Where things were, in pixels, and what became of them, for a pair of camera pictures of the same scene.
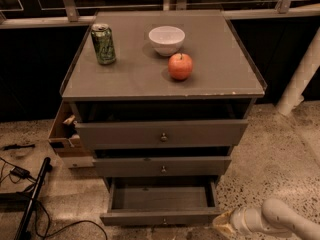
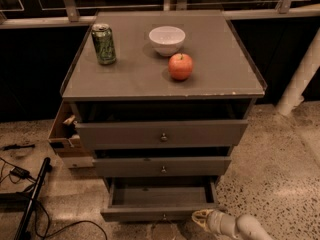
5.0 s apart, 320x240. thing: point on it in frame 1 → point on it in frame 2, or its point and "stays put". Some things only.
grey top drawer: (133, 134) stays put
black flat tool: (16, 146) stays put
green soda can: (103, 42) stays put
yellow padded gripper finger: (223, 223) → (200, 217)
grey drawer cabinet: (162, 94) stays put
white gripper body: (237, 218) → (214, 221)
